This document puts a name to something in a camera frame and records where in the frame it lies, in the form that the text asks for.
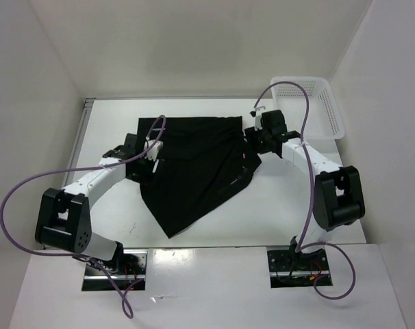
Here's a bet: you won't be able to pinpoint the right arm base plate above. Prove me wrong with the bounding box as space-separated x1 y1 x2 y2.
266 248 333 289

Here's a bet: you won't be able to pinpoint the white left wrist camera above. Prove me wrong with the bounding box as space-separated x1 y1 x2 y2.
144 140 163 161

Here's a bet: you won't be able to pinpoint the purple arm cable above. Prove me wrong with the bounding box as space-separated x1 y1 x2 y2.
253 81 355 302
0 115 166 319

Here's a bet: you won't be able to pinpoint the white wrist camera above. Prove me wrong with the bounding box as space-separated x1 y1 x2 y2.
144 140 163 161
250 106 266 131

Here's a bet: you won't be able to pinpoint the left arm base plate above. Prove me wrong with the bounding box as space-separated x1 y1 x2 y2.
81 249 149 292

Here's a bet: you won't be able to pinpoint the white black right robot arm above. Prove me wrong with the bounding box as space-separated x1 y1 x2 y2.
244 106 365 269

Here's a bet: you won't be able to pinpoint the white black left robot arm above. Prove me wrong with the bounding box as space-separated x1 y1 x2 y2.
35 134 163 274

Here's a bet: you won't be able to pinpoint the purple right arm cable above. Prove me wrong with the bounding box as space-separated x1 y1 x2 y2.
253 81 355 302

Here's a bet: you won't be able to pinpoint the white perforated plastic basket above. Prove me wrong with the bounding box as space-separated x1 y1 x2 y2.
271 76 345 141

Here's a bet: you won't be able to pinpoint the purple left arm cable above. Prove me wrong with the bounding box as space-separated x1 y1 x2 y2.
0 115 166 319

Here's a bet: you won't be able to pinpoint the black sport shorts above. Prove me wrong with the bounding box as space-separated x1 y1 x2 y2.
140 117 262 239

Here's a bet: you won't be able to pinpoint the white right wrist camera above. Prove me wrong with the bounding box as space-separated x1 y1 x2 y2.
250 106 266 131

